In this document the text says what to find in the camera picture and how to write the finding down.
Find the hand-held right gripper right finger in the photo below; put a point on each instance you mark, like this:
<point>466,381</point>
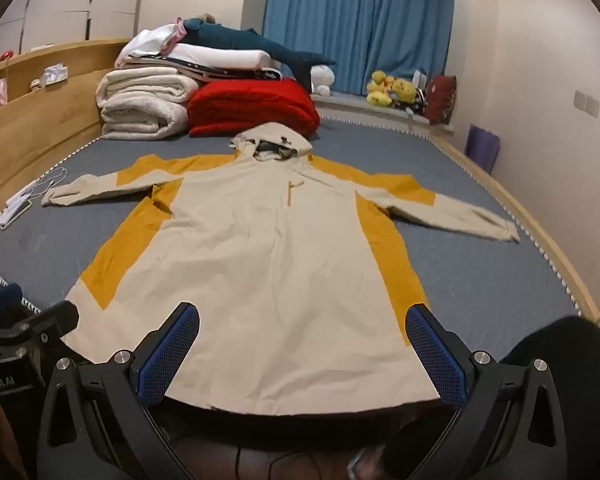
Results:
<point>435,355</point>

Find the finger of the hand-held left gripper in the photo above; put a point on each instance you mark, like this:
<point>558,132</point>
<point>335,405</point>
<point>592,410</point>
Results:
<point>55,319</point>
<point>0,296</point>

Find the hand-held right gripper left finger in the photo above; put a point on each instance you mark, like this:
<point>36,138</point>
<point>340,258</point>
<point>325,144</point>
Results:
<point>167,355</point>

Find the cream and yellow hooded jacket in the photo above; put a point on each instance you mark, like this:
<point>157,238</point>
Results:
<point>280,285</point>

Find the grey bed mattress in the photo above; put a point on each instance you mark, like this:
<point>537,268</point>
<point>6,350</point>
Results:
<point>480,285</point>

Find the grey slipper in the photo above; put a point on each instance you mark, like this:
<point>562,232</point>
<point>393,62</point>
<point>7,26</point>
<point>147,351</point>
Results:
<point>364,460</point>

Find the wooden headboard shelf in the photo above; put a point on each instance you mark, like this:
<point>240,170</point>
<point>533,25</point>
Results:
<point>40,125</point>

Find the tissue pack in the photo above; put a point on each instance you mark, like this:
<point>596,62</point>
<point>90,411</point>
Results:
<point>54,74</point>

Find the white folded comforter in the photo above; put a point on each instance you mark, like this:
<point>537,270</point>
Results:
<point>140,105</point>

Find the red cushion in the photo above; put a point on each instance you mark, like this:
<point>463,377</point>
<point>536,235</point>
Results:
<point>440,97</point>

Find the black and white patterned bag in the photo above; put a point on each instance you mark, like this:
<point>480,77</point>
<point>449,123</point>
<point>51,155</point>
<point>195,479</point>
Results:
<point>419,97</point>

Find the window ledge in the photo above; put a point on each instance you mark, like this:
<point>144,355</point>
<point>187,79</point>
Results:
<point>360,107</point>

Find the yellow plush toy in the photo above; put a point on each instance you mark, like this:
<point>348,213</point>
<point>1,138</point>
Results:
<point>379,99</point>
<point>405,92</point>
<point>382,81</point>

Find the red folded blanket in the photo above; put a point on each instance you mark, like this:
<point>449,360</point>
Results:
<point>250,105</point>

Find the white pink-trimmed cloth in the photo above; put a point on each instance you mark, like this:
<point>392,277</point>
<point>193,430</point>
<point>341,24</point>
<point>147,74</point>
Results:
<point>145,45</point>

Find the white plush toy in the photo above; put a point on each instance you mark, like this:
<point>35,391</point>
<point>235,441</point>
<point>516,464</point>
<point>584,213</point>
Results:
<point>322,77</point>

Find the white wardrobe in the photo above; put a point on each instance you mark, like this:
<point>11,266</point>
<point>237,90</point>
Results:
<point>70,0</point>

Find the teal shark plush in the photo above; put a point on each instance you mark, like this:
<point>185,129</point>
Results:
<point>240,40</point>

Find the blue curtain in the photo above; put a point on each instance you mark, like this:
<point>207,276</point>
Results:
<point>360,20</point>

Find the wooden bed frame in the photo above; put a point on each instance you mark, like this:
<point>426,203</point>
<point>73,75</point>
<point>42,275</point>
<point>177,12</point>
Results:
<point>545,240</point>

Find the white wall socket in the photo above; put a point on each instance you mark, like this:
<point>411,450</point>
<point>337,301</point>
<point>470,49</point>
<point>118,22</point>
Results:
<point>586,103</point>

